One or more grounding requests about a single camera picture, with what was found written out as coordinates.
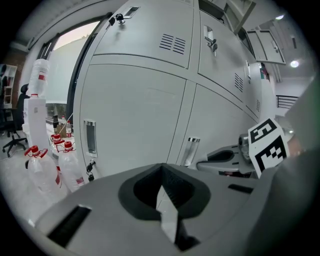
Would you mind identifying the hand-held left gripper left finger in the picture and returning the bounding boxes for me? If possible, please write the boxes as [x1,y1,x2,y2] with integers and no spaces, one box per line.
[34,162,186,256]

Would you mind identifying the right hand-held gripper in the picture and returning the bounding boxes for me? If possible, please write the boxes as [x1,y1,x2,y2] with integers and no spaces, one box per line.
[196,117,290,179]

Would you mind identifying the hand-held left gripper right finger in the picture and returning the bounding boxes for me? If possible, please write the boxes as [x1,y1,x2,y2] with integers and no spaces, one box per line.
[162,162,283,256]

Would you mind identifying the grey metal locker cabinet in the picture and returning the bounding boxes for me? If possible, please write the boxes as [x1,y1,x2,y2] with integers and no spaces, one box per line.
[72,0,276,181]

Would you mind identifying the black keys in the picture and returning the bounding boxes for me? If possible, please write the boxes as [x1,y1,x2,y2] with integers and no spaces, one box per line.
[108,13,125,26]
[206,38,218,57]
[86,159,97,182]

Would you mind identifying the open grey locker door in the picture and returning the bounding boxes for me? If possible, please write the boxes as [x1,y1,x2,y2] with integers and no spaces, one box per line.
[223,0,257,33]
[246,29,287,66]

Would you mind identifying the clear water jug red cap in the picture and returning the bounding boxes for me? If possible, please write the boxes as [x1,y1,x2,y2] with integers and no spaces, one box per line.
[56,141,86,192]
[24,144,68,201]
[49,133,63,151]

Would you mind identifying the black metal railing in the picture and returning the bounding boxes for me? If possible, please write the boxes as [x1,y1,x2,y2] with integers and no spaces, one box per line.
[275,94,300,110]

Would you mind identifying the teal packet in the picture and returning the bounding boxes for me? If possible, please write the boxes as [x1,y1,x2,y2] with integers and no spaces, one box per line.
[259,63,270,81]

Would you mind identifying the white water dispenser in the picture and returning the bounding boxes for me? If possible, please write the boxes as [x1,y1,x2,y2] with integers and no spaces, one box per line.
[22,98,51,153]

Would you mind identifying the black office chair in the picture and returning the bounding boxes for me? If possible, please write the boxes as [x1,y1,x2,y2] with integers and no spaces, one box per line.
[1,83,30,158]

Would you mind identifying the clear dispenser bottle red label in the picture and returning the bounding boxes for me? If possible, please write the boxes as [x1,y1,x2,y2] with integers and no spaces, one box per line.
[26,58,51,98]

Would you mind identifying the white bookshelf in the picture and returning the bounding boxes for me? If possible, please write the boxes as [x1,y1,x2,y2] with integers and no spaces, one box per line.
[0,64,18,106]

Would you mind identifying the black window frame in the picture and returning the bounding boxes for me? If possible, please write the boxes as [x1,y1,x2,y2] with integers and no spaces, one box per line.
[37,12,113,121]

